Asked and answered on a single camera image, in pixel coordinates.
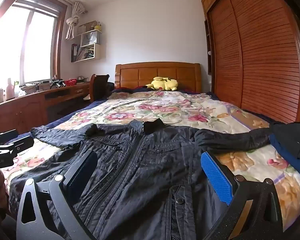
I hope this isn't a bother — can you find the wooden slatted wardrobe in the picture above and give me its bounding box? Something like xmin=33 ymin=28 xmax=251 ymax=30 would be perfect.
xmin=201 ymin=0 xmax=300 ymax=125

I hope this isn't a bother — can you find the yellow plush toy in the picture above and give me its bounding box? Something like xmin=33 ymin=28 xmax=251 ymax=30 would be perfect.
xmin=144 ymin=76 xmax=178 ymax=92

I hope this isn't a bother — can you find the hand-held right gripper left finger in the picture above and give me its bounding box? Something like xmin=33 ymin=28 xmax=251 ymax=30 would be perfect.
xmin=16 ymin=150 xmax=98 ymax=240

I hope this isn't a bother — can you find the wooden headboard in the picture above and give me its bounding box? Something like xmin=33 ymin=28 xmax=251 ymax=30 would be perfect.
xmin=114 ymin=62 xmax=202 ymax=93

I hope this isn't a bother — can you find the row of books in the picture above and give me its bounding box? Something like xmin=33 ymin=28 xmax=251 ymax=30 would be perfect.
xmin=71 ymin=44 xmax=95 ymax=62

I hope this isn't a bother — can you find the folded blue cloth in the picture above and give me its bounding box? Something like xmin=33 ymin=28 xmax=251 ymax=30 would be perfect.
xmin=269 ymin=134 xmax=300 ymax=188

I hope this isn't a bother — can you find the pink bottle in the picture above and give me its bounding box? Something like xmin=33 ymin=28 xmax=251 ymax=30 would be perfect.
xmin=5 ymin=78 xmax=15 ymax=100

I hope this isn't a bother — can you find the tied beige curtain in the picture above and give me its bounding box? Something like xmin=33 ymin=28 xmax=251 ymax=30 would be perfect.
xmin=66 ymin=2 xmax=87 ymax=40

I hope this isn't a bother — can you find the wooden desk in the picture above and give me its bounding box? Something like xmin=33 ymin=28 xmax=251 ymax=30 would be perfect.
xmin=0 ymin=81 xmax=92 ymax=137

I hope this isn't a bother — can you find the black jacket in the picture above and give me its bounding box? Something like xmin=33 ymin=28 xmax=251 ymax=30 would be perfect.
xmin=9 ymin=119 xmax=274 ymax=240

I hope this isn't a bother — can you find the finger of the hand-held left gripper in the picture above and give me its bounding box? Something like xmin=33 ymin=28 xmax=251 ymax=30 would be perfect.
xmin=0 ymin=129 xmax=18 ymax=143
xmin=4 ymin=135 xmax=34 ymax=157

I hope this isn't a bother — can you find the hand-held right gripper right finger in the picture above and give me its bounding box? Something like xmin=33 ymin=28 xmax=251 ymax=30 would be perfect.
xmin=201 ymin=151 xmax=283 ymax=240

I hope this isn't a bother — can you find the white paper bag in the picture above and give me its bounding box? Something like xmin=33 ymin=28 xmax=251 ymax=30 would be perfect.
xmin=80 ymin=31 xmax=99 ymax=46

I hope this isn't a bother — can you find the wooden framed window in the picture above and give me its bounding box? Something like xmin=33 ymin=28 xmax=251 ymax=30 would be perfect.
xmin=0 ymin=0 xmax=68 ymax=100

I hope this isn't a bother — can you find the cream wall shelf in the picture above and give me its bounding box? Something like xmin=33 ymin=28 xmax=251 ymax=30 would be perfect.
xmin=70 ymin=21 xmax=102 ymax=63

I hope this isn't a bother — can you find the wooden chair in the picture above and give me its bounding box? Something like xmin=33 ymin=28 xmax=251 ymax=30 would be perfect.
xmin=89 ymin=74 xmax=110 ymax=103

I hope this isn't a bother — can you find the black device on desk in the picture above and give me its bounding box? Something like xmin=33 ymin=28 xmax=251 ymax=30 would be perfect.
xmin=50 ymin=79 xmax=67 ymax=89

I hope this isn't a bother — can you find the floral blanket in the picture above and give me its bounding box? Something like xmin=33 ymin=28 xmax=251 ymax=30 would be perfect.
xmin=0 ymin=91 xmax=300 ymax=233

